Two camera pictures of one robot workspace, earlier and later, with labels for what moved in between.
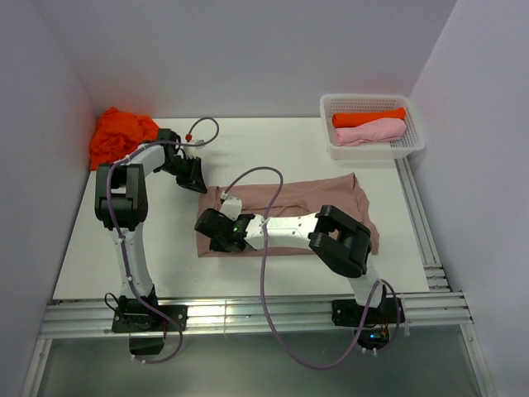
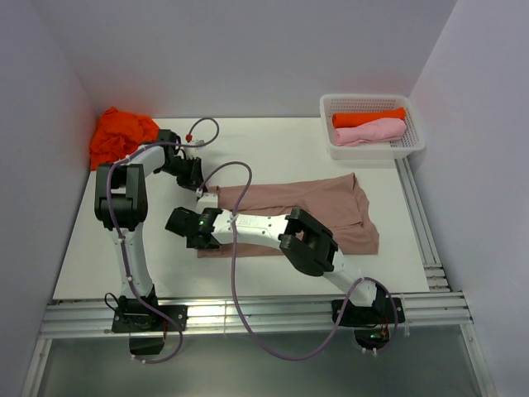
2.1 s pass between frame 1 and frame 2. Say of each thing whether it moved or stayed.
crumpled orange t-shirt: stayed
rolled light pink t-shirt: stayed
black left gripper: stayed
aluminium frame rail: stayed
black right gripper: moved
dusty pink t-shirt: moved
